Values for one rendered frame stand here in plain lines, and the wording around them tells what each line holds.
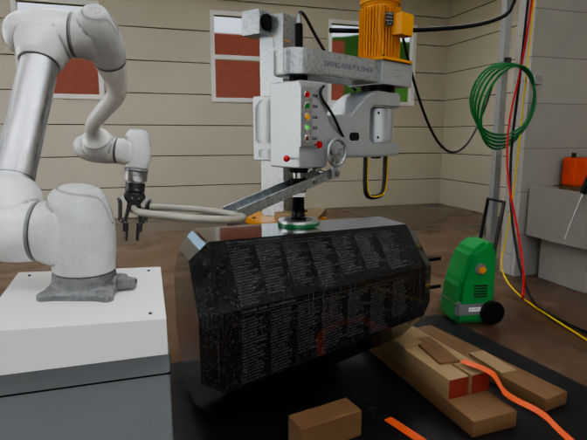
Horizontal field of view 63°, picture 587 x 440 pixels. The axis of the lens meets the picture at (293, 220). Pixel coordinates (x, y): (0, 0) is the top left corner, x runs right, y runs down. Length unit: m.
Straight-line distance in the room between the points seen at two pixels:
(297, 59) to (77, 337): 1.65
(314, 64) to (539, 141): 2.97
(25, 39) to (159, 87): 6.70
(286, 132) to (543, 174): 3.14
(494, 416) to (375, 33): 2.05
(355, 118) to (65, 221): 1.78
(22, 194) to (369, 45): 2.10
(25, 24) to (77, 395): 1.02
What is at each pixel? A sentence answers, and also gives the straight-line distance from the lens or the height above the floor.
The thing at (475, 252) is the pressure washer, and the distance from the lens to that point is 3.56.
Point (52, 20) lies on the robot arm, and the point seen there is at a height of 1.63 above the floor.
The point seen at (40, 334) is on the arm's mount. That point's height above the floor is 0.88.
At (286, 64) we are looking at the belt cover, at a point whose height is 1.64.
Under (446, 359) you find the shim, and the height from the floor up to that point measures 0.21.
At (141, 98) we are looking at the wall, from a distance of 8.24.
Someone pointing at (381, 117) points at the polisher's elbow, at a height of 1.41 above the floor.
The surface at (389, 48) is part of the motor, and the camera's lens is 2.94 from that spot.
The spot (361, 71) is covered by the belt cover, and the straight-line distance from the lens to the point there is 2.69.
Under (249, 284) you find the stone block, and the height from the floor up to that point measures 0.69.
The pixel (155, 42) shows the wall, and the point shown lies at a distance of 8.35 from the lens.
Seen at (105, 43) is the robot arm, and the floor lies 1.57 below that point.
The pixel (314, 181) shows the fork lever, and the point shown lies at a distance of 2.47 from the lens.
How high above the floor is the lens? 1.30
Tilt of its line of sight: 10 degrees down
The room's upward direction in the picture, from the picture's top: straight up
